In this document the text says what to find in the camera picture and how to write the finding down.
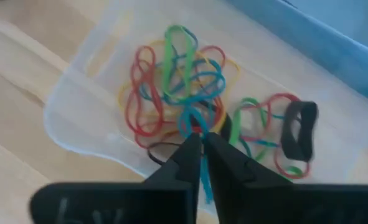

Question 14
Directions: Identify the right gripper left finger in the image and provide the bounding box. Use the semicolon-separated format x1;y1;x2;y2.
31;133;202;224

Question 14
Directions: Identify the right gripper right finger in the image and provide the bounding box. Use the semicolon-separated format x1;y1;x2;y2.
204;132;368;224

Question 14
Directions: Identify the green rubber band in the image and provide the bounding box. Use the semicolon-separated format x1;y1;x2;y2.
253;146;304;181
161;24;196;101
228;97;269;147

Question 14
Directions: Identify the red rubber band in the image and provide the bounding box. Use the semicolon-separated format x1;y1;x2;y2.
199;45;227;68
238;92;311;181
123;45;166;138

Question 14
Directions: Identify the pile of coloured rubber bands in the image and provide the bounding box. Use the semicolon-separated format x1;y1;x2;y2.
117;39;241;133

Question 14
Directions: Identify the clear plastic bin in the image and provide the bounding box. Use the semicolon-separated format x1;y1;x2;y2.
43;0;368;215

